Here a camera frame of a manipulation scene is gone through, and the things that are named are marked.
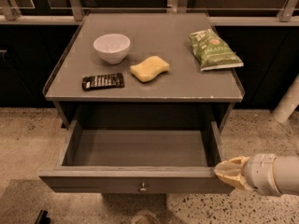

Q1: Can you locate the metal top drawer knob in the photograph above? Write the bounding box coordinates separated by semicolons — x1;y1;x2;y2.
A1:
138;182;148;193

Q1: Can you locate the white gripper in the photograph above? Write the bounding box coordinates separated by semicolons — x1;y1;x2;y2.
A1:
214;153;281;196

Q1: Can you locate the grey drawer cabinet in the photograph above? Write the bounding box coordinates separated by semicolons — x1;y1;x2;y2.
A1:
44;13;244;129

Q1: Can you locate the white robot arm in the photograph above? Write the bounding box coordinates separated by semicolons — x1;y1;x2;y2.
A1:
214;76;299;196

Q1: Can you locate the yellow sponge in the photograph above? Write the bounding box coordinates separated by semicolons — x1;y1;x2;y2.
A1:
130;56;170;82

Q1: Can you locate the black snack bar packet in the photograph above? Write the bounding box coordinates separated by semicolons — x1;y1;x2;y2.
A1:
82;73;124;91

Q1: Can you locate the grey top drawer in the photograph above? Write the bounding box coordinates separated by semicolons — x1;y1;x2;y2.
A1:
39;120;233;194

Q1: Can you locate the white ceramic bowl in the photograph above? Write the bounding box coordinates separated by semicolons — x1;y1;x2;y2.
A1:
93;34;131;64

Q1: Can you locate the metal railing frame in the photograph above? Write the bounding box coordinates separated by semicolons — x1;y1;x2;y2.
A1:
0;0;299;26

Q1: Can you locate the black object on floor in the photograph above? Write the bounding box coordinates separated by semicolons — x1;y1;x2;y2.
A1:
35;210;50;224

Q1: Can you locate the green jalapeno chip bag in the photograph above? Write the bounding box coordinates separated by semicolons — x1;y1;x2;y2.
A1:
189;29;244;71

